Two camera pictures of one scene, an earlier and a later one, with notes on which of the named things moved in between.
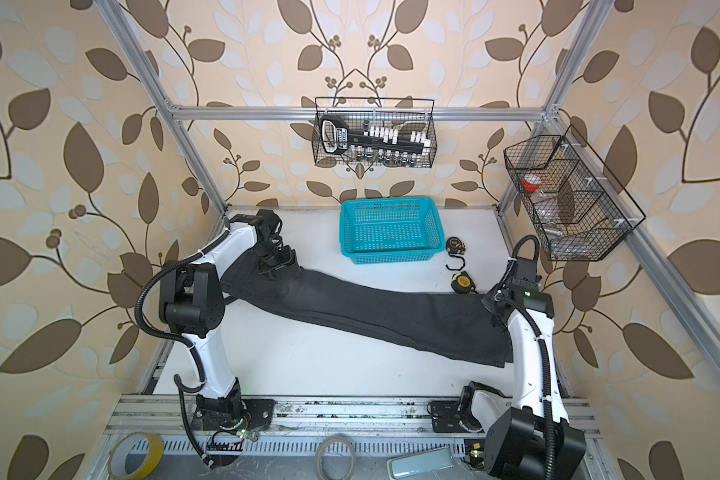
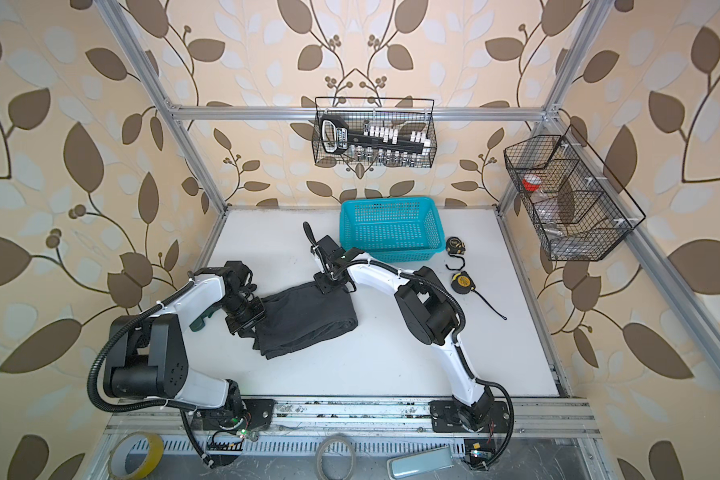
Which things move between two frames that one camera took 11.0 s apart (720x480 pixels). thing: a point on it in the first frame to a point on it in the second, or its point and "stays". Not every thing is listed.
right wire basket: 580,210 stays
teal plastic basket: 377,231 stays
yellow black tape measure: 463,283 stays
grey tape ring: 320,445 stays
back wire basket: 374,133 stays
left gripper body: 276,259 to 242,313
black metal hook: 456,269 stays
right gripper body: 490,299 to 326,281
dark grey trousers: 464,322 to 303,316
